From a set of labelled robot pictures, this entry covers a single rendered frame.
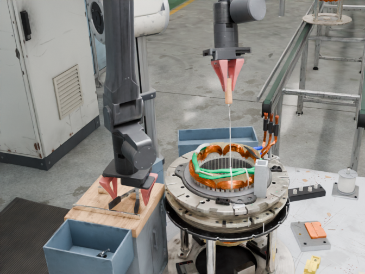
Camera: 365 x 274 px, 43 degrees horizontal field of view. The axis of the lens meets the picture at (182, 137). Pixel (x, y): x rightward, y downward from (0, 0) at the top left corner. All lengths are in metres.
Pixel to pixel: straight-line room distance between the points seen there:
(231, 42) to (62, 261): 0.62
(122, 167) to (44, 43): 2.37
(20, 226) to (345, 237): 2.03
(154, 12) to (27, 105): 2.04
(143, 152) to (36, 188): 2.44
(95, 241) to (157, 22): 0.68
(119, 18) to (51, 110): 2.61
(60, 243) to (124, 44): 0.50
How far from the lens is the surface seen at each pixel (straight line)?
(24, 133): 3.51
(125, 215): 1.14
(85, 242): 1.20
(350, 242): 1.56
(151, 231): 1.25
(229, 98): 1.12
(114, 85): 0.97
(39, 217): 3.07
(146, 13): 1.43
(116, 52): 0.94
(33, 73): 3.30
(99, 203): 1.21
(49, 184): 3.40
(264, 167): 1.10
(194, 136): 1.54
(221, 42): 1.10
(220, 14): 1.11
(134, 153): 0.98
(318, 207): 1.68
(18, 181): 3.52
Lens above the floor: 1.75
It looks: 27 degrees down
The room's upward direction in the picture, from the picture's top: 3 degrees counter-clockwise
